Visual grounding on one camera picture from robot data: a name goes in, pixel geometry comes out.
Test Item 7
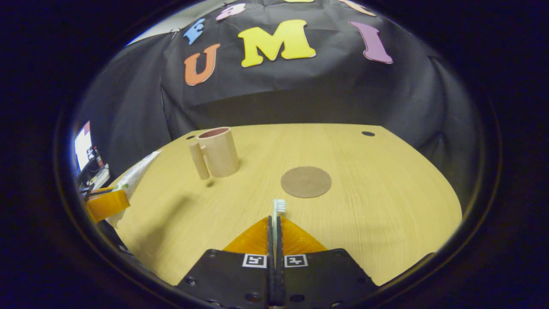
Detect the beige cup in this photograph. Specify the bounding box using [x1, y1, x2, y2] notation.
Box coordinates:
[189, 127, 240, 180]

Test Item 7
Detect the white side table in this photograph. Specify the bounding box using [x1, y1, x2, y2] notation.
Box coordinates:
[79, 165, 111, 191]

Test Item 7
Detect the white toothpaste tube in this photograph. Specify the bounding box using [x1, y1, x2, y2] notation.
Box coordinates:
[105, 150, 163, 228]

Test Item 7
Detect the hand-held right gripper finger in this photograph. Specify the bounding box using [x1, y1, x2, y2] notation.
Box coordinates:
[176, 216, 275, 309]
[276, 216, 379, 309]

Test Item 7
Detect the pale green toothbrush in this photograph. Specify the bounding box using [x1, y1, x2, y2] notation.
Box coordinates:
[272, 199, 287, 234]

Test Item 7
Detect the computer monitor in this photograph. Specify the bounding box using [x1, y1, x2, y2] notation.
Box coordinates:
[74, 121, 93, 172]

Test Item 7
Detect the round brown coaster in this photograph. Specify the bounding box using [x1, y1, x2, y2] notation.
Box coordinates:
[281, 166, 332, 199]

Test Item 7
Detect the black backdrop cloth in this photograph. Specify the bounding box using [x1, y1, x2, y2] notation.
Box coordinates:
[71, 0, 485, 202]

